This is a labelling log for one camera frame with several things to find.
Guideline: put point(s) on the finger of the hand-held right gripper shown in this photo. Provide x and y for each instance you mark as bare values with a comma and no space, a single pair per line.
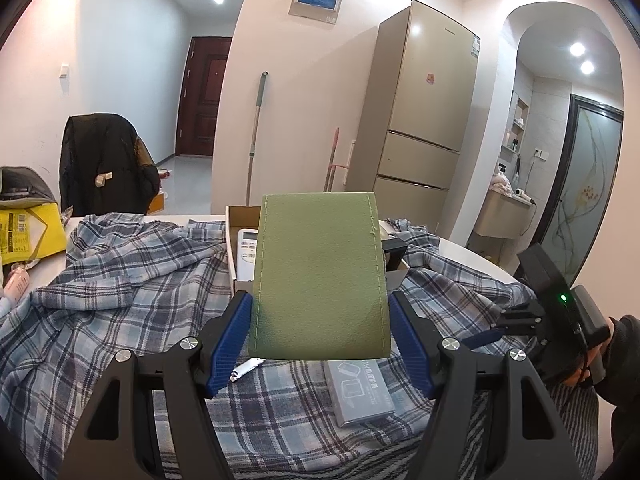
520,317
482,338

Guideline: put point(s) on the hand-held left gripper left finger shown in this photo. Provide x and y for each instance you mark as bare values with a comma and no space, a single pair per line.
227,350

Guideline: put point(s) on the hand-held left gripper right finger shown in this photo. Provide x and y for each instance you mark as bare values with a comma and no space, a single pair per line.
412,355

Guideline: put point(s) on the small grey box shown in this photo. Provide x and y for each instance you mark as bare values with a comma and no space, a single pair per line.
357,392

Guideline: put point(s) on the white remote control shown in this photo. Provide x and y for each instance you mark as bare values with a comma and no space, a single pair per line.
247,255

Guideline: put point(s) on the black plastic block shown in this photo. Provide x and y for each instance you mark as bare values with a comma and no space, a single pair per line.
395,252

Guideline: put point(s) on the cardboard box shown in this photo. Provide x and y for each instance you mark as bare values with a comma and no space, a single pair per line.
231,240

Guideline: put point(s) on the green leather case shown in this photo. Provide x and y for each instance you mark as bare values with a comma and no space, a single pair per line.
320,275

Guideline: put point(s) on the person's right forearm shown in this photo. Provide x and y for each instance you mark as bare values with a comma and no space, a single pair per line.
622,360

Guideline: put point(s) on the person's right hand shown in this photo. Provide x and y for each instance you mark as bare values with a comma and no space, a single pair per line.
582,371

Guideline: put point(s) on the small white tube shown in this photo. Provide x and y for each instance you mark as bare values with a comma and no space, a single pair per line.
246,368

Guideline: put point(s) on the beige sink cabinet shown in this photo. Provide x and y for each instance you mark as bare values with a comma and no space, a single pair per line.
500,220

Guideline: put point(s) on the white hair dryer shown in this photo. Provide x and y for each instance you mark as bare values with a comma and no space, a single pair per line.
522,193

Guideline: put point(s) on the blue plaid shirt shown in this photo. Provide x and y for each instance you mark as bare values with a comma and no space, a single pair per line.
125,285

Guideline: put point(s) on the frosted glass door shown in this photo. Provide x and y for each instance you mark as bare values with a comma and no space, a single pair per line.
585,185

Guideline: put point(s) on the crumpled cloth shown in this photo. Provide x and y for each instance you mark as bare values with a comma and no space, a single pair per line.
500,183

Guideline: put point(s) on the orange box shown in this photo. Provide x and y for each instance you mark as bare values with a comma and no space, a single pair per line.
157,202

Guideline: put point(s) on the yellow bag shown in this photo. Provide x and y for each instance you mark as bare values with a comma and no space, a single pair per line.
45,235

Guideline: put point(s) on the pink bottle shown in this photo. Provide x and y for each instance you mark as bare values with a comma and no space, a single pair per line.
17,282

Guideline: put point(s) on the beige refrigerator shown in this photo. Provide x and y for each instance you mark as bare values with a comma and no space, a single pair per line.
415,110

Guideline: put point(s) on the black jacket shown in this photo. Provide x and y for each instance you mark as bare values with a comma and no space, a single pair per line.
100,150

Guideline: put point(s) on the dark brown door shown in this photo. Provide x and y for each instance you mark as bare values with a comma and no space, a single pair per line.
202,100

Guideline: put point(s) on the grey bag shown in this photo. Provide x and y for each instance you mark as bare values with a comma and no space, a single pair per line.
25,182

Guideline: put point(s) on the wall niche shelf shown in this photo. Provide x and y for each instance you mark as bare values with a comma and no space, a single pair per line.
520,110

